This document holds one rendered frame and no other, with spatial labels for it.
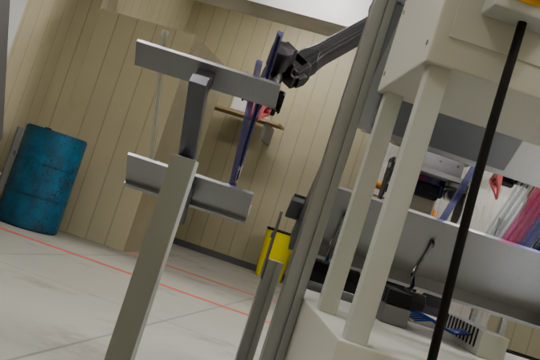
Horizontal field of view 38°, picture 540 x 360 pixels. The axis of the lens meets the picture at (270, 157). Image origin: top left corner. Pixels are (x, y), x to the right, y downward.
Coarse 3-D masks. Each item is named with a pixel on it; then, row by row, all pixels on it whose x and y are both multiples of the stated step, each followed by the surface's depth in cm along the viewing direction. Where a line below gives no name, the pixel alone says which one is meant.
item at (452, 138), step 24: (360, 120) 171; (408, 120) 165; (456, 120) 163; (432, 144) 167; (456, 144) 166; (480, 144) 165; (504, 144) 164; (528, 144) 168; (504, 168) 168; (528, 168) 172
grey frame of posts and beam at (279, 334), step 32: (384, 0) 147; (384, 32) 146; (352, 64) 149; (352, 96) 145; (352, 128) 144; (320, 192) 143; (320, 224) 143; (288, 288) 142; (256, 320) 192; (288, 320) 142
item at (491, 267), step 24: (336, 216) 190; (408, 216) 186; (432, 216) 186; (336, 240) 195; (360, 240) 194; (408, 240) 191; (432, 240) 190; (480, 240) 187; (504, 240) 187; (408, 264) 196; (432, 264) 195; (480, 264) 192; (504, 264) 191; (528, 264) 189; (480, 288) 197; (504, 288) 196; (528, 288) 194
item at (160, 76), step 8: (168, 32) 176; (160, 80) 185; (160, 88) 187; (160, 96) 189; (160, 104) 191; (152, 120) 194; (152, 128) 196; (152, 136) 198; (152, 144) 200; (152, 152) 202
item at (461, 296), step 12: (324, 252) 195; (360, 264) 195; (396, 276) 195; (408, 276) 196; (420, 276) 198; (420, 288) 195; (432, 288) 196; (456, 288) 198; (456, 300) 195; (468, 300) 196; (480, 300) 197; (492, 300) 198; (492, 312) 196; (504, 312) 196; (516, 312) 198; (528, 312) 199; (528, 324) 196
